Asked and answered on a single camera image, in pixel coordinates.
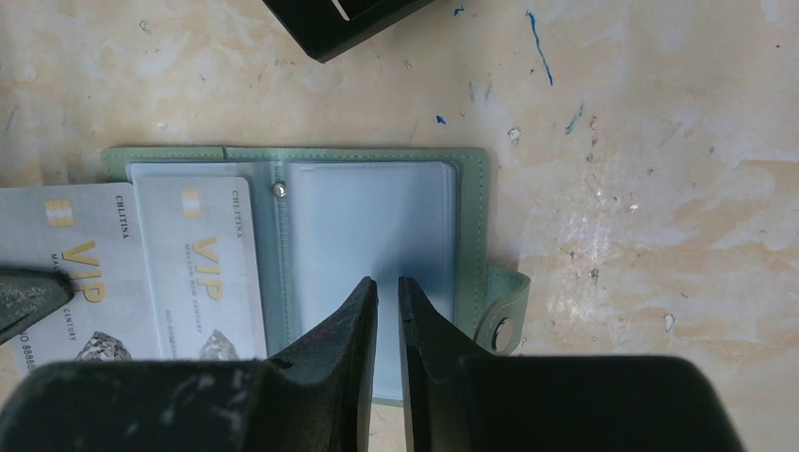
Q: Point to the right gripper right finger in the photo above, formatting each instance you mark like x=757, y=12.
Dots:
x=459, y=397

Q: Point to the white VIP card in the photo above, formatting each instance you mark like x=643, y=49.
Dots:
x=200, y=254
x=91, y=234

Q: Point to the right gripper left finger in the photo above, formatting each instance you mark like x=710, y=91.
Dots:
x=314, y=395

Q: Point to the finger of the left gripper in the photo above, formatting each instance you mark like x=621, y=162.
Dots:
x=28, y=296

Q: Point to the green leather card holder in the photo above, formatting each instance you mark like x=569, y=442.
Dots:
x=325, y=218

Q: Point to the black plastic card tray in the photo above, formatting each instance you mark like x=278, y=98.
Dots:
x=326, y=29

